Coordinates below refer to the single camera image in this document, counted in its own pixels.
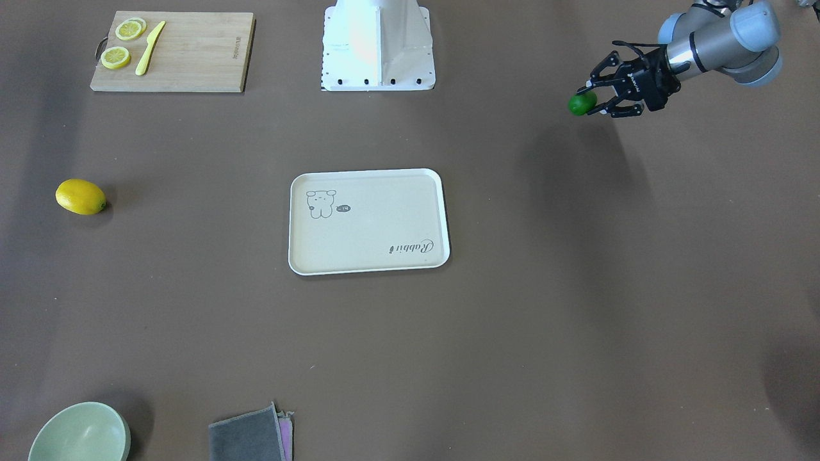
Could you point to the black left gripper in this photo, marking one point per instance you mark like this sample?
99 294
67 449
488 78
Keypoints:
653 83

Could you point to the green lime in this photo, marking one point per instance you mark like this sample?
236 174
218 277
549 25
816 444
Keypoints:
581 103

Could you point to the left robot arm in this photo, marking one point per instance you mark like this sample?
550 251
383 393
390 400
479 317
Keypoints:
737 39

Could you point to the beige rabbit tray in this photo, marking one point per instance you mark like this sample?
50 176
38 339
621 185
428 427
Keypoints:
367 220

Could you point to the wooden cutting board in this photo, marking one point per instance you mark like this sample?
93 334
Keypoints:
197 52

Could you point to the yellow plastic knife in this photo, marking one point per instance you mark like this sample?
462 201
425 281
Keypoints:
152 38

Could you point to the lemon slice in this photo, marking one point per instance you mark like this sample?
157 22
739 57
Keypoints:
115 57
131 29

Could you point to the grey folded cloth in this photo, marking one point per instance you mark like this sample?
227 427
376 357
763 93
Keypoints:
265 434

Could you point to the yellow lemon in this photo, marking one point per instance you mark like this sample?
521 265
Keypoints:
81 197

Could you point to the pale green bowl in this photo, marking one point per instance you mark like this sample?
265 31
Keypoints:
86 431

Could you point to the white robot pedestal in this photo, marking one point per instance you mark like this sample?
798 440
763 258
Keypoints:
372 46

